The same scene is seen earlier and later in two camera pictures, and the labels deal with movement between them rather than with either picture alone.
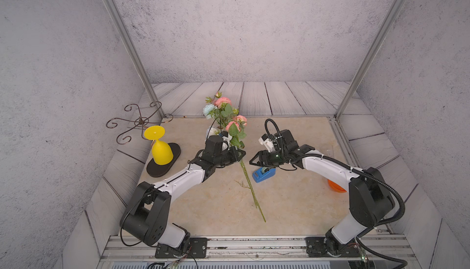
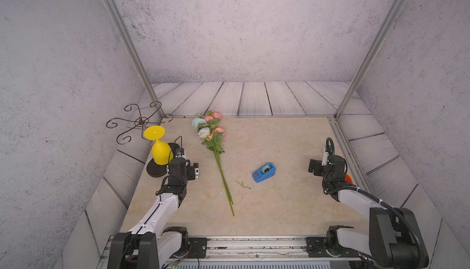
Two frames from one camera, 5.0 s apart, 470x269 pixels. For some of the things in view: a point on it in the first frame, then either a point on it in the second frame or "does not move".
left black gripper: x=233 y=150 -> x=193 y=171
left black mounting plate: x=197 y=249 does not move
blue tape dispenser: x=262 y=173 does not move
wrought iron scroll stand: x=142 y=121 does not move
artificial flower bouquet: x=226 y=119 -> x=212 y=134
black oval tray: x=155 y=170 does not move
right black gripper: x=262 y=154 -> x=317 y=171
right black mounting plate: x=316 y=247 does not move
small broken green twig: x=242 y=184 does not move
